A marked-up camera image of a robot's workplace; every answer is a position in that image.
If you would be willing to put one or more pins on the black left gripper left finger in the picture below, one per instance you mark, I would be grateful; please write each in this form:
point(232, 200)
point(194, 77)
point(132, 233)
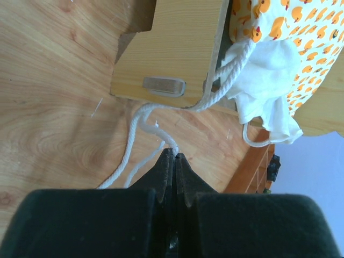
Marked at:
point(132, 222)

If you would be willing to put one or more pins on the wooden compartment organizer box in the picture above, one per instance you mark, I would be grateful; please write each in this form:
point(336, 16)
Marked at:
point(251, 174)

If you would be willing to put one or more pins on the duck print bed cover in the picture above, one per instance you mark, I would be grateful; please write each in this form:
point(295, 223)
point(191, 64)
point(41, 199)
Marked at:
point(269, 59)

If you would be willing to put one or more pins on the wooden pet bed frame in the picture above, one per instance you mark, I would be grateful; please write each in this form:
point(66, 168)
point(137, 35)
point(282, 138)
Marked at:
point(177, 54)

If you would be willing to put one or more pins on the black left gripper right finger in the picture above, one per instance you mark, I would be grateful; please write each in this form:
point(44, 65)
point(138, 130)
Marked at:
point(212, 224)

